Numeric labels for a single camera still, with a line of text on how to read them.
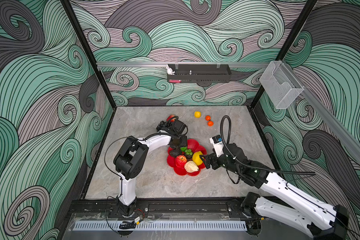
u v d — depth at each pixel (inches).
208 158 24.9
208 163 25.4
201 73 37.4
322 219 15.5
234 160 20.1
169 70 33.5
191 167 32.1
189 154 34.5
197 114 43.7
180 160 33.1
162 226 27.5
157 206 29.5
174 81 35.4
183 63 37.4
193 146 37.5
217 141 24.5
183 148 35.5
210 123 42.1
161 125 41.2
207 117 43.2
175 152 34.5
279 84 31.1
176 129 29.4
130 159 19.3
